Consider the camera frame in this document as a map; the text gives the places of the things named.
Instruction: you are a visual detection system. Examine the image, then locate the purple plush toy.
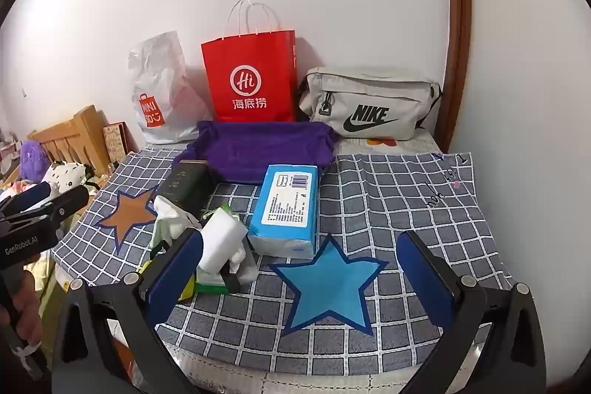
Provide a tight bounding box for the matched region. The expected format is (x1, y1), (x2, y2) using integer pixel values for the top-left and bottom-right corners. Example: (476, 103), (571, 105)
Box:
(18, 139), (51, 185)

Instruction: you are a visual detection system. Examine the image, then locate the purple fabric basket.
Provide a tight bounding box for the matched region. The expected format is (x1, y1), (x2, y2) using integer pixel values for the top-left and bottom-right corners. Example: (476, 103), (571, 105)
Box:
(172, 120), (341, 185)

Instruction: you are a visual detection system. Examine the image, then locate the brown wooden door frame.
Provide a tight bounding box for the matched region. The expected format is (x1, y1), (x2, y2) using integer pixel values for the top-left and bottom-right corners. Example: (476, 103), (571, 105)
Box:
(438, 0), (472, 155)

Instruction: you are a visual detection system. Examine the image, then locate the person's left hand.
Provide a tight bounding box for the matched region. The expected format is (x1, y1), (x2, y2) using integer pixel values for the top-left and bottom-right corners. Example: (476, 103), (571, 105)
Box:
(8, 278), (44, 346)

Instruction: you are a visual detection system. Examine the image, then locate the black strap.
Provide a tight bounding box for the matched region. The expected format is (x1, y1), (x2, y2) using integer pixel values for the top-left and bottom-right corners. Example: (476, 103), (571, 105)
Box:
(222, 267), (243, 294)

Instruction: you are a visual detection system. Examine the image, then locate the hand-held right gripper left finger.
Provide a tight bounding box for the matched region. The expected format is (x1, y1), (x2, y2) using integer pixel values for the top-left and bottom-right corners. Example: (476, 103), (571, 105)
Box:
(51, 228), (206, 394)

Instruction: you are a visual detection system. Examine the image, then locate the dark green box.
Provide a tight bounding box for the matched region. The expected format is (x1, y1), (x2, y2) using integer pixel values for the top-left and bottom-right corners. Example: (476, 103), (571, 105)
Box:
(156, 158), (215, 219)

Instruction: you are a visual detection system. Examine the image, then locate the green wipes pack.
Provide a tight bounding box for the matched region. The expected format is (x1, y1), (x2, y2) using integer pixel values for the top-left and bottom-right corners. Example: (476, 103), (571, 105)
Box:
(193, 204), (241, 296)

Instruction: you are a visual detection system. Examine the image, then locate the red paper bag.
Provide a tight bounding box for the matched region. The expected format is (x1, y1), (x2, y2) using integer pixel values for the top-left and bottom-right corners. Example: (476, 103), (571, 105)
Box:
(201, 0), (297, 123)

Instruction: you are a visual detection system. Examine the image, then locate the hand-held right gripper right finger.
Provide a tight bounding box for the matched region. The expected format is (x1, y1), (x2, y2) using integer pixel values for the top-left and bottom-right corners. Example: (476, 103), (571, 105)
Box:
(396, 230), (548, 394)

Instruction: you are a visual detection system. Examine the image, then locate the wooden headboard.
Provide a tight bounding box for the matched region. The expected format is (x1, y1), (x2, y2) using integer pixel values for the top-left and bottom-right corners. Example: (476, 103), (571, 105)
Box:
(28, 105), (114, 178)

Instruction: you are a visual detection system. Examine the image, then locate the white dotted pillow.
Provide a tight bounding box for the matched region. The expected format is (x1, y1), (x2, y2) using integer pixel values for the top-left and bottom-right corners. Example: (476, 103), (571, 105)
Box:
(41, 161), (90, 196)

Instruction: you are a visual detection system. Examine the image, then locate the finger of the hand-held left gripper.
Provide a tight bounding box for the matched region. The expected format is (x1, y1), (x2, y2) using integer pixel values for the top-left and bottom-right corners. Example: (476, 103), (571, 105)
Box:
(0, 181), (54, 219)
(11, 185), (90, 233)

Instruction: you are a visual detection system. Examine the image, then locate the grey checkered star blanket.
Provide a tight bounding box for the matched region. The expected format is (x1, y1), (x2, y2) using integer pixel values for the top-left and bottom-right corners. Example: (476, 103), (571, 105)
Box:
(51, 147), (515, 346)

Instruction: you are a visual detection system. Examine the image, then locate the white tissue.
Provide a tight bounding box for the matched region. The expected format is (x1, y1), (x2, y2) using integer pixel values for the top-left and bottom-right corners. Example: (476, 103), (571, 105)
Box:
(228, 237), (259, 284)

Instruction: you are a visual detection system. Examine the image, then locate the blue tissue pack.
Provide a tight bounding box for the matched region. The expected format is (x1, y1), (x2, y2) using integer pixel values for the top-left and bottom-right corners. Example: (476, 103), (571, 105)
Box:
(247, 164), (320, 261)

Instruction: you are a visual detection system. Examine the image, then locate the white plastic shopping bag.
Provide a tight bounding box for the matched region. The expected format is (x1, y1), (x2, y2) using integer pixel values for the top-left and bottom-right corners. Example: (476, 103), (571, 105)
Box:
(128, 30), (215, 145)

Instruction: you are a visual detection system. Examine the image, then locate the grey waist bag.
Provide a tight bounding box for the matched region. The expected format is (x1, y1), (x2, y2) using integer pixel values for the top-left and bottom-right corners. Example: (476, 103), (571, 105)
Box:
(298, 67), (443, 142)

